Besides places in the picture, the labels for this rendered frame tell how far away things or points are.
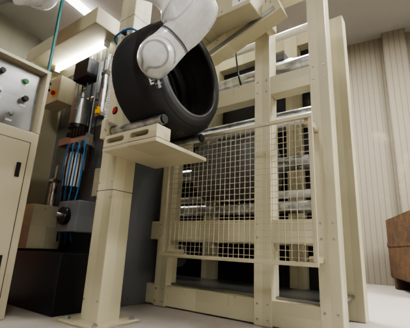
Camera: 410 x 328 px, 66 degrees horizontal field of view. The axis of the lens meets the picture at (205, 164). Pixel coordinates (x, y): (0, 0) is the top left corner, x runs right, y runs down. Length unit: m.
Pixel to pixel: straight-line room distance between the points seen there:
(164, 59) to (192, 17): 0.15
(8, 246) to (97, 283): 0.46
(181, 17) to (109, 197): 1.00
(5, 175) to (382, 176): 4.52
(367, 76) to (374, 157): 1.30
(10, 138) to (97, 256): 0.72
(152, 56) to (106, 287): 1.12
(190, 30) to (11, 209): 1.24
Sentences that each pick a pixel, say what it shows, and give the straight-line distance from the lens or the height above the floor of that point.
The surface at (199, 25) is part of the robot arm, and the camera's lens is 0.96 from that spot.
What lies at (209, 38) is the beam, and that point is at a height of 1.64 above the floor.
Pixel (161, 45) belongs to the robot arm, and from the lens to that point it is 0.89.
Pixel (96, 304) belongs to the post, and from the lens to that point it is 1.65.
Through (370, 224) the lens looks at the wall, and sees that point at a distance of 4.98.
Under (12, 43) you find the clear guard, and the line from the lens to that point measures 2.02.
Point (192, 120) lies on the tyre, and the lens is 1.53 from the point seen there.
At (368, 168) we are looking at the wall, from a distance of 5.11.
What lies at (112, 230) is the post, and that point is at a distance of 1.63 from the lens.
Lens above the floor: 0.36
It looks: 15 degrees up
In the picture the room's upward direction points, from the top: 3 degrees clockwise
